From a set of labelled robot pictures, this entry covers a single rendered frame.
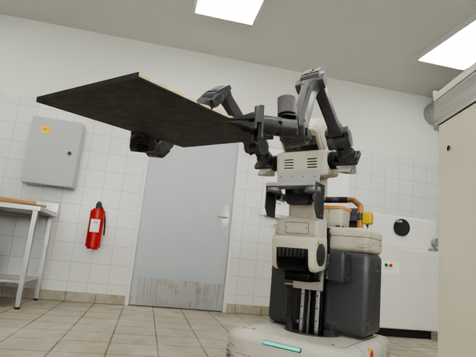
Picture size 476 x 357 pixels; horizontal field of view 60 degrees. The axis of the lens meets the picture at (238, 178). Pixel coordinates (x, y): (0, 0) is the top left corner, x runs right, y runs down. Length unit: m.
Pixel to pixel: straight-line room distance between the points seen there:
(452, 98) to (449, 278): 0.26
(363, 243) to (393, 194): 3.53
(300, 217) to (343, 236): 0.28
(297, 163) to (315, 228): 0.33
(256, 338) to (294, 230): 0.52
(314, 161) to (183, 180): 2.95
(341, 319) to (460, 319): 1.59
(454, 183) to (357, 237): 1.54
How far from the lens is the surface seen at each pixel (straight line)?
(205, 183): 4.82
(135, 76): 0.95
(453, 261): 0.63
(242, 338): 2.06
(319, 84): 1.58
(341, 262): 2.01
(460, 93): 0.69
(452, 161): 0.65
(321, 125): 2.04
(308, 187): 1.89
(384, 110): 5.86
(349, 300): 2.16
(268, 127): 1.20
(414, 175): 5.86
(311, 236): 1.94
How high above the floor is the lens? 0.61
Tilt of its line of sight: 11 degrees up
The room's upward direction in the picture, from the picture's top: 6 degrees clockwise
